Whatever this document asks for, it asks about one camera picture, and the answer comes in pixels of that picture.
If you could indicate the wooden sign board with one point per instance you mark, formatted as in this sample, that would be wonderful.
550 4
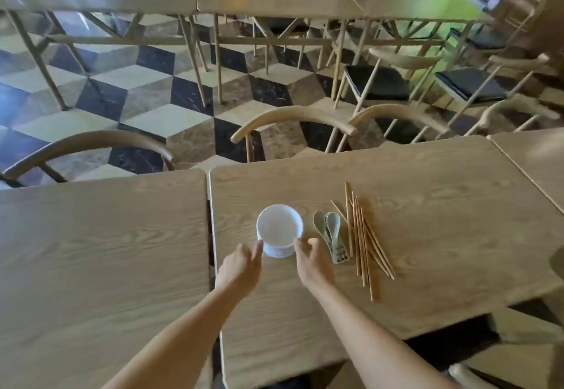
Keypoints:
544 18

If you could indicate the person's left hand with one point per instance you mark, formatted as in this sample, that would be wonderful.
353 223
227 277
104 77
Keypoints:
238 269

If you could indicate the bundle of wooden chopsticks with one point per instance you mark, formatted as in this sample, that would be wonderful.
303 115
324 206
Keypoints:
359 247

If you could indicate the person's right forearm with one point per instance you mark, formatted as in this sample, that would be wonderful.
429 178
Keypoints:
374 349

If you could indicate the person's left forearm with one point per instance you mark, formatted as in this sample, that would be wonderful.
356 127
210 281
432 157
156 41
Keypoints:
176 349

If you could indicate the person's right hand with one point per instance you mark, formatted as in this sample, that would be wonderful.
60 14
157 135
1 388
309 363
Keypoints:
315 267

